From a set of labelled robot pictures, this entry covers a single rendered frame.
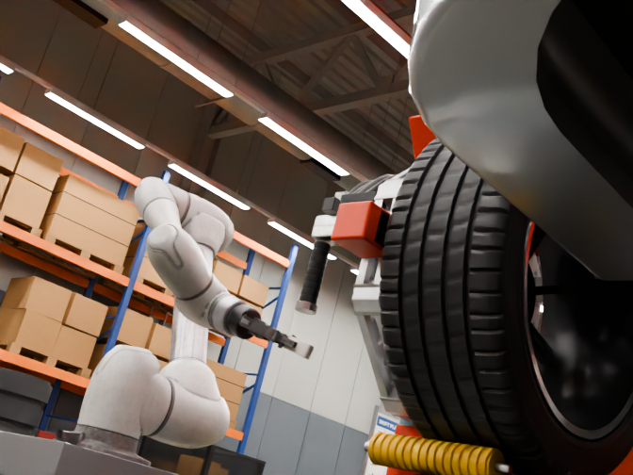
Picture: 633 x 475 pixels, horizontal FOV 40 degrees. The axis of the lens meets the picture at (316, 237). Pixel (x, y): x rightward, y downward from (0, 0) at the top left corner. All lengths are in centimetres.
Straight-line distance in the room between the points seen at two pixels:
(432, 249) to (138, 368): 100
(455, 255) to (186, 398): 107
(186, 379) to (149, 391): 14
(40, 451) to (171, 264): 50
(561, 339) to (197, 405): 93
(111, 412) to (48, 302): 956
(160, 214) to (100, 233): 965
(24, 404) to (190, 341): 642
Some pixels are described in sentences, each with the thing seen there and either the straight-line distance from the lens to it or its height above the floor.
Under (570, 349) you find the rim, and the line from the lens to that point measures 186.
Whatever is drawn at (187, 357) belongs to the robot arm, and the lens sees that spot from 235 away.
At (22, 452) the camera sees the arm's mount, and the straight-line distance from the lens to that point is 213.
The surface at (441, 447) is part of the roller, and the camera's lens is 149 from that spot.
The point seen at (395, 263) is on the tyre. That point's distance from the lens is 142.
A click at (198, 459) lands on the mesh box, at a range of 971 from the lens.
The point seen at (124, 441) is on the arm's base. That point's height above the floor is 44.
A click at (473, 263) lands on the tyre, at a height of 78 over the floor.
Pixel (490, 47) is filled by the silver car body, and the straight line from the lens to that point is 77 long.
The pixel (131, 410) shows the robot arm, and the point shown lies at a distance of 216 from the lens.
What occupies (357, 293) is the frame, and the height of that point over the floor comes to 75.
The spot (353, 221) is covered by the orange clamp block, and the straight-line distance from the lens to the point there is 147.
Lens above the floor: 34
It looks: 18 degrees up
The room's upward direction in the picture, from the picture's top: 15 degrees clockwise
